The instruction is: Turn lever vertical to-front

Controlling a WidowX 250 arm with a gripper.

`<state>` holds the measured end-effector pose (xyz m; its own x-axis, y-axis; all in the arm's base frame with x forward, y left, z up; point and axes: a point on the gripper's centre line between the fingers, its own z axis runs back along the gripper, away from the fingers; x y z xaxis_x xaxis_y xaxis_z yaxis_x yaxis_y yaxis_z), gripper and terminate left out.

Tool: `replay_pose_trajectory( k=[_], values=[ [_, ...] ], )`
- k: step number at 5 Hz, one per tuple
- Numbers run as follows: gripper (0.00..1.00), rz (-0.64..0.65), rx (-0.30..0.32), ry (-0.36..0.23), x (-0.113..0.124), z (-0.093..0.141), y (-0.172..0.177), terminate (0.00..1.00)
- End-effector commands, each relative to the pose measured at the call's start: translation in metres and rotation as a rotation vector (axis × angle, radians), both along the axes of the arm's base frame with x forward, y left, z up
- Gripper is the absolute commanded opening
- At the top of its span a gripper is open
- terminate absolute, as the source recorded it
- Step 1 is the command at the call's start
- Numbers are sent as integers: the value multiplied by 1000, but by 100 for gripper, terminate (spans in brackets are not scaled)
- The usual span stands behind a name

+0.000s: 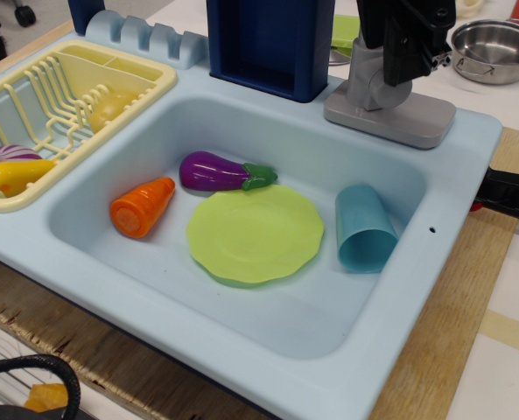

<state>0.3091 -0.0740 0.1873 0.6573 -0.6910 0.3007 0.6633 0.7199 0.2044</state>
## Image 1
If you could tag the light blue toy sink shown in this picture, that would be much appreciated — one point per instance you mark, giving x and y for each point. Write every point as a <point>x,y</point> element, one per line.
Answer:
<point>316,345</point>

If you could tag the blue plastic cup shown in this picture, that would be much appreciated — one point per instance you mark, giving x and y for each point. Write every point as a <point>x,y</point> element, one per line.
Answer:
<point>365,235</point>

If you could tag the green plastic plate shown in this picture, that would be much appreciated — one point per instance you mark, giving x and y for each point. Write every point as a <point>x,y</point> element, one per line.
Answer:
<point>252,238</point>

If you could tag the purple toy onion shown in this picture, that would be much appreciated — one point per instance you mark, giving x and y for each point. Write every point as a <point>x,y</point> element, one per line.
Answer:
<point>15,152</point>

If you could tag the black clamp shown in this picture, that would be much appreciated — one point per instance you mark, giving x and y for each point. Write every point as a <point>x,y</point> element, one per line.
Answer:
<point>499,191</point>

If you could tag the orange tape piece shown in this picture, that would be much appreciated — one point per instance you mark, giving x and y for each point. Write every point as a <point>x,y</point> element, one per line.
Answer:
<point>45,397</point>

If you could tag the dark blue back panel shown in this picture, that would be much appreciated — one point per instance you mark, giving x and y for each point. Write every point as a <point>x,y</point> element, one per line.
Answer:
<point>274,46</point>

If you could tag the orange toy carrot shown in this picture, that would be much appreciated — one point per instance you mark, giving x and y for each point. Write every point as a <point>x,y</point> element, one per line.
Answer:
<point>136,212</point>

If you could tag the yellow toy squash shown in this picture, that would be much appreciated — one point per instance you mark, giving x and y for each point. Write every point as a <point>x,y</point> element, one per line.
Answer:
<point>15,176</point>

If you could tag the steel pot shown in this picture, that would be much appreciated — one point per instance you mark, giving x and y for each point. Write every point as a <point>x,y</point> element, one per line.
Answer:
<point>487,51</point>

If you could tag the chair caster wheel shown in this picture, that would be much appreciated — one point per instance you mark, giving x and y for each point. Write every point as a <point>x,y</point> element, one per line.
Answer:
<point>24,14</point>

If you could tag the grey toy faucet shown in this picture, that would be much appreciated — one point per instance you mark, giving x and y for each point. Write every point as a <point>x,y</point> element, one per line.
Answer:
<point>366,103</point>

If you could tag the cream plastic toy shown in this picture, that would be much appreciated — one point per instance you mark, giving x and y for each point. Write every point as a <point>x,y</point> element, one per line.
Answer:
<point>468,8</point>

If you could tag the yellow dish rack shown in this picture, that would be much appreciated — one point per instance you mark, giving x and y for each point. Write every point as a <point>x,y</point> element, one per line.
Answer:
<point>45,103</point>

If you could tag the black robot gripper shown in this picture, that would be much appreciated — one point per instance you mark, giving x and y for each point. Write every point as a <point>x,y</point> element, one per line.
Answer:
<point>413,35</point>

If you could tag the purple toy eggplant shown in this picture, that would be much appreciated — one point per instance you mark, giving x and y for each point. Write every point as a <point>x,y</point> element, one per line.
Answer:
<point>207,172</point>

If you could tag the dark blue post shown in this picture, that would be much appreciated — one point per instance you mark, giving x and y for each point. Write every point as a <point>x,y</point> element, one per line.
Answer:
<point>82,11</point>

